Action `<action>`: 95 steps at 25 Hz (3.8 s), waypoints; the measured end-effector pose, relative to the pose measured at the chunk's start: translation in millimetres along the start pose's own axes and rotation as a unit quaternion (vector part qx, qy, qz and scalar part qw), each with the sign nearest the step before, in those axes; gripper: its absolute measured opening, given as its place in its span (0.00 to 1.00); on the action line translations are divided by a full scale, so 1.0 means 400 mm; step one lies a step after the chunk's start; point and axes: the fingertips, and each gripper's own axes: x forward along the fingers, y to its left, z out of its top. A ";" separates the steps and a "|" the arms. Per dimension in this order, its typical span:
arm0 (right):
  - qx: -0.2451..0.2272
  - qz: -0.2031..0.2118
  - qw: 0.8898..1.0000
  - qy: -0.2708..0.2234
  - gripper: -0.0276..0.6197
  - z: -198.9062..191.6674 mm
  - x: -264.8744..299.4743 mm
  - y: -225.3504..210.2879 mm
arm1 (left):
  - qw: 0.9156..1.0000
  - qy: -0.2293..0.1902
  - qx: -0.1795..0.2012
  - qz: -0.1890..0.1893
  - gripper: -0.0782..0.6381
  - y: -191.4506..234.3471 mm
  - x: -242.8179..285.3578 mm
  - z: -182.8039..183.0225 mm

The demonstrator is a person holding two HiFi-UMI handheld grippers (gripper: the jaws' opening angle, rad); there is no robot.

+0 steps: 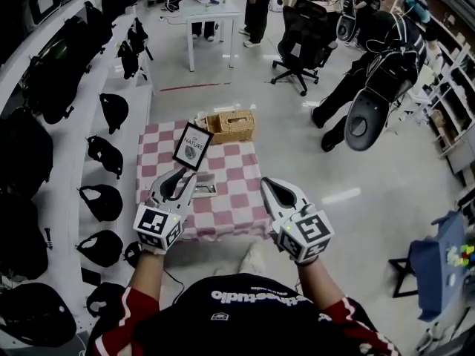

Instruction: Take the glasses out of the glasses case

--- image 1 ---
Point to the pink checkered tablecloth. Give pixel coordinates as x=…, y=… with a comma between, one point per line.
x=230, y=173

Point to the black picture frame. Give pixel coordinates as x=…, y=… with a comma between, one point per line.
x=192, y=147

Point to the blue cloth covered table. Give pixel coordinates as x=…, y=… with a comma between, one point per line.
x=438, y=269

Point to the dark-framed glasses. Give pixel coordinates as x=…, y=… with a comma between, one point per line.
x=204, y=189

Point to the wicker tissue box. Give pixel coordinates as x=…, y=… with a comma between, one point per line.
x=232, y=126

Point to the white shelf unit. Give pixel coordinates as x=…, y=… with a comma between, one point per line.
x=70, y=184

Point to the white open shelving rack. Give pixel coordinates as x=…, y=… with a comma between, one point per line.
x=451, y=80

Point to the person's right forearm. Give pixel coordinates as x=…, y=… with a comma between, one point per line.
x=319, y=280

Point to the person's left forearm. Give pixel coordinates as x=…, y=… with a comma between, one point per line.
x=146, y=273

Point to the grey oval backpack shell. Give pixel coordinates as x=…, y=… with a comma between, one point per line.
x=365, y=121

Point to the small white round appliance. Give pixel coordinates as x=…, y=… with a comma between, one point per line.
x=277, y=4

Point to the row of black caps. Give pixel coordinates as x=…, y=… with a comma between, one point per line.
x=105, y=202

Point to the black office chair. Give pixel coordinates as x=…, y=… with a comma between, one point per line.
x=304, y=32

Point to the person's black and red shirt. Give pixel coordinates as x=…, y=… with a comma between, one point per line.
x=241, y=321

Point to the black helmet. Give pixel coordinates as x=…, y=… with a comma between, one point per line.
x=173, y=2

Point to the row of black backpacks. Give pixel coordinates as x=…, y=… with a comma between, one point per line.
x=74, y=50

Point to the colourful toy blocks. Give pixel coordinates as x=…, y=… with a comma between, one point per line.
x=462, y=256

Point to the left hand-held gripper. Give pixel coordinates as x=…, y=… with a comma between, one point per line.
x=154, y=221

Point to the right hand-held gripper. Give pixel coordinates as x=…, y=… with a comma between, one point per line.
x=310, y=232

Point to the silver glasses case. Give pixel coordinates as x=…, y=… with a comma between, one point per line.
x=206, y=180

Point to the white square table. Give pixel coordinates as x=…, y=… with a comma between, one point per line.
x=213, y=13

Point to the black folding stand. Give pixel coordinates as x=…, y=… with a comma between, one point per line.
x=402, y=276

